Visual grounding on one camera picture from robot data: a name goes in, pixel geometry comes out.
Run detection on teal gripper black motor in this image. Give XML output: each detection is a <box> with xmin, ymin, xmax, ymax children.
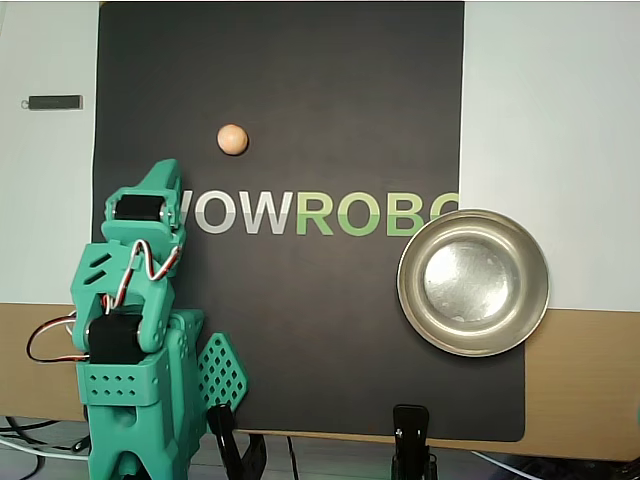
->
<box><xmin>101</xmin><ymin>159</ymin><xmax>189</xmax><ymax>252</ymax></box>

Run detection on wooden ball with black base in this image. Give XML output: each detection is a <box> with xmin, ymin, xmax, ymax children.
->
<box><xmin>216</xmin><ymin>123</ymin><xmax>250</xmax><ymax>157</ymax></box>

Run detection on metal bowl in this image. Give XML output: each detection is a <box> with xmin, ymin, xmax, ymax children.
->
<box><xmin>396</xmin><ymin>208</ymin><xmax>551</xmax><ymax>358</ymax></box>

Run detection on white paper sheet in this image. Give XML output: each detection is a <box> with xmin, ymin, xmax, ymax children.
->
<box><xmin>455</xmin><ymin>0</ymin><xmax>640</xmax><ymax>314</ymax></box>
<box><xmin>0</xmin><ymin>0</ymin><xmax>101</xmax><ymax>307</ymax></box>

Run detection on black USB stick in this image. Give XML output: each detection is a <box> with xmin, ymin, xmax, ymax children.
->
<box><xmin>20</xmin><ymin>93</ymin><xmax>85</xmax><ymax>113</ymax></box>

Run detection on black WOWROBO mat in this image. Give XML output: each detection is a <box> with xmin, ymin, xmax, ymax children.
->
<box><xmin>83</xmin><ymin>1</ymin><xmax>528</xmax><ymax>444</ymax></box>

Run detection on black table clamp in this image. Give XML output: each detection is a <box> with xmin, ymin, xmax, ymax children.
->
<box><xmin>206</xmin><ymin>401</ymin><xmax>267</xmax><ymax>480</ymax></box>

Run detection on black clamp right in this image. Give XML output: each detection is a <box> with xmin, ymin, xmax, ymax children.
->
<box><xmin>391</xmin><ymin>403</ymin><xmax>440</xmax><ymax>480</ymax></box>

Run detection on red white black servo cable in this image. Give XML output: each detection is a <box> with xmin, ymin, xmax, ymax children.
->
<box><xmin>27</xmin><ymin>309</ymin><xmax>92</xmax><ymax>364</ymax></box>
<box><xmin>103</xmin><ymin>239</ymin><xmax>184</xmax><ymax>314</ymax></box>

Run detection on thin black cable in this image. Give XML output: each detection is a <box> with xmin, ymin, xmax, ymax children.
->
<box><xmin>285</xmin><ymin>434</ymin><xmax>301</xmax><ymax>480</ymax></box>

